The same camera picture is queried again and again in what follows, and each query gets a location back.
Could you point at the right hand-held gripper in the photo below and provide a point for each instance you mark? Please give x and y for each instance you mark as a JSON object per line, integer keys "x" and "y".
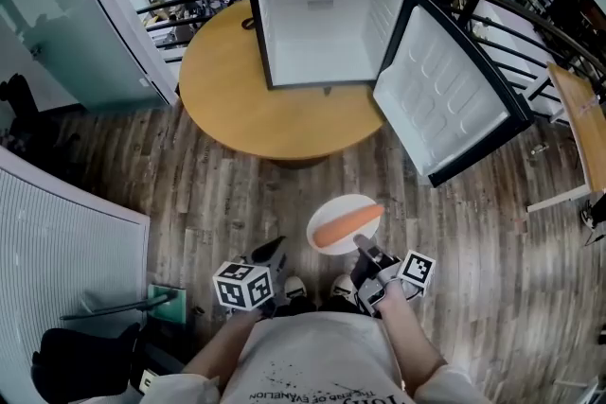
{"x": 412, "y": 272}

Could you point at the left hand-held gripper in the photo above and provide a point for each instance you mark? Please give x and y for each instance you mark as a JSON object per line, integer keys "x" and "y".
{"x": 241, "y": 286}

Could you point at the orange carrot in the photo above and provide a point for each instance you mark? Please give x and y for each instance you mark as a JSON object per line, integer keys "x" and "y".
{"x": 345, "y": 224}

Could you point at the white oval plate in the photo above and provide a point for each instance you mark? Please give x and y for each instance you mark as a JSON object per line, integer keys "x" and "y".
{"x": 329, "y": 209}

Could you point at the black mini fridge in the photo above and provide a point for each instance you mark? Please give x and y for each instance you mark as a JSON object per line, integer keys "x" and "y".
{"x": 322, "y": 38}

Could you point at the person's right forearm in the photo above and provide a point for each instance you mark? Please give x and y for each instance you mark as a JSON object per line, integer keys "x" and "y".
{"x": 407, "y": 336}

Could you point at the person's left forearm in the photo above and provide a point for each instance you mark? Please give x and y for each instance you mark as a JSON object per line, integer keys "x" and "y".
{"x": 222, "y": 340}

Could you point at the person's left white shoe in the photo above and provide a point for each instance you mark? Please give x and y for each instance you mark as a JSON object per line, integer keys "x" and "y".
{"x": 294, "y": 285}

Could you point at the person's white shoe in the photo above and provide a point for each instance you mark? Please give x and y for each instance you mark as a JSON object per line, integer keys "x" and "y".
{"x": 294, "y": 285}
{"x": 342, "y": 285}

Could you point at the person's right white shoe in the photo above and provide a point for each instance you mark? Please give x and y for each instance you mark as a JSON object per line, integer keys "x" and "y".
{"x": 342, "y": 285}

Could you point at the person's black trousers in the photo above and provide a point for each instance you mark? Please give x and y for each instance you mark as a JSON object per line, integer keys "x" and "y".
{"x": 303, "y": 305}

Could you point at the white printed t-shirt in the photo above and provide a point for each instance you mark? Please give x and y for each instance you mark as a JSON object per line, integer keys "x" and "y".
{"x": 312, "y": 355}

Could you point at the green box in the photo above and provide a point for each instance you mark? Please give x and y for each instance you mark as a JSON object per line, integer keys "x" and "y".
{"x": 165, "y": 307}

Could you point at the round wooden table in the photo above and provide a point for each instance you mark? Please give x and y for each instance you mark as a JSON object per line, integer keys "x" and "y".
{"x": 222, "y": 99}

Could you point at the black metal rod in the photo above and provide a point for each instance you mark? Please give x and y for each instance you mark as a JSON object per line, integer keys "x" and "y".
{"x": 113, "y": 308}

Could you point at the white ribbed panel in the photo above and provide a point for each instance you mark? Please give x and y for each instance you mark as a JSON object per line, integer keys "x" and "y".
{"x": 61, "y": 241}

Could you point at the black bag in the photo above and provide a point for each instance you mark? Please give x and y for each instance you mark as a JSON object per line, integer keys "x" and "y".
{"x": 80, "y": 359}

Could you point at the rectangular wooden desk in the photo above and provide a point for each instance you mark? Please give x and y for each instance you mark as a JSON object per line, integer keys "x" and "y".
{"x": 587, "y": 132}

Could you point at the black chair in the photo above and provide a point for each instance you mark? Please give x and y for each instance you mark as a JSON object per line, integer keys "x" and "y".
{"x": 23, "y": 109}

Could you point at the frosted glass door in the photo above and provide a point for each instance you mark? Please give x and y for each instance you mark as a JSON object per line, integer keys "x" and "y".
{"x": 71, "y": 14}

